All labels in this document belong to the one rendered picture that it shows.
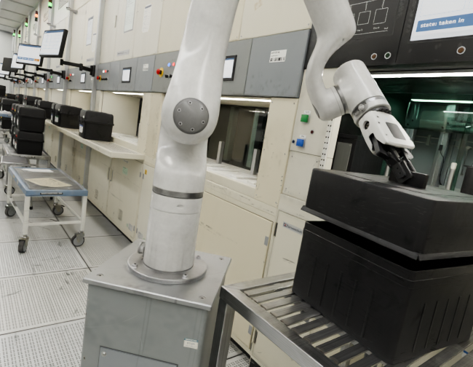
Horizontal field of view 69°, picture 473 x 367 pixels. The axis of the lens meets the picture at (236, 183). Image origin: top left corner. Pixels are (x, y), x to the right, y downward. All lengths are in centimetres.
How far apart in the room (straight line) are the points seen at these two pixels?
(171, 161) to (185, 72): 20
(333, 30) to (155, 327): 75
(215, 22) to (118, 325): 67
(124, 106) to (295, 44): 280
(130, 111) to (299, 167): 293
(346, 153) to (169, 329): 112
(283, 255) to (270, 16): 110
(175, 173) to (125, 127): 337
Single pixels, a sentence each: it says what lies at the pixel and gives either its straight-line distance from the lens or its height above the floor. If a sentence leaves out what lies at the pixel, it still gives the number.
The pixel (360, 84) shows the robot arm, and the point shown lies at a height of 126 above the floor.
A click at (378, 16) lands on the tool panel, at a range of 138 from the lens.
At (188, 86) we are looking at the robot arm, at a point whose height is 118.
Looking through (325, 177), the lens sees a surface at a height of 104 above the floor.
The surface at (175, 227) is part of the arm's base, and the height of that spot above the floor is 88.
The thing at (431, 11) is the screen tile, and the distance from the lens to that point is 129.
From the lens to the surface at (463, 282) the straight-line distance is 80.
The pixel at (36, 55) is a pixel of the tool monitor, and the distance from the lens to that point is 546.
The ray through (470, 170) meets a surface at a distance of 168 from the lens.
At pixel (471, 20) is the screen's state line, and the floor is 151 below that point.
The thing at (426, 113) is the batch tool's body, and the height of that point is 131.
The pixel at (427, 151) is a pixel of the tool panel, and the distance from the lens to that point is 216.
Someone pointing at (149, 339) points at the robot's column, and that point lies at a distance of 81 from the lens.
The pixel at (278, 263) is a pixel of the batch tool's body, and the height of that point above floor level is 57.
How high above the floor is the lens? 111
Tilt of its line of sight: 9 degrees down
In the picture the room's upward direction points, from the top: 9 degrees clockwise
